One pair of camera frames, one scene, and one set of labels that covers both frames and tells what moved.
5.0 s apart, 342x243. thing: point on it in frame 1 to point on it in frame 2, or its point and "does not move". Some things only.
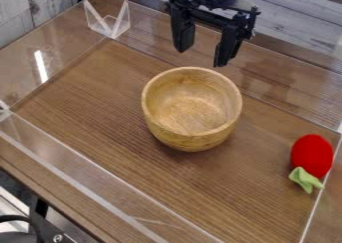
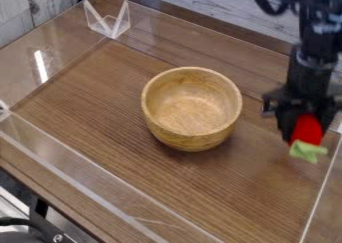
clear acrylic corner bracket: (108, 25) does not move
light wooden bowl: (191, 106) does not move
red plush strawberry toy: (311, 157) to (306, 137)
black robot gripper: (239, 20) to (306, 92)
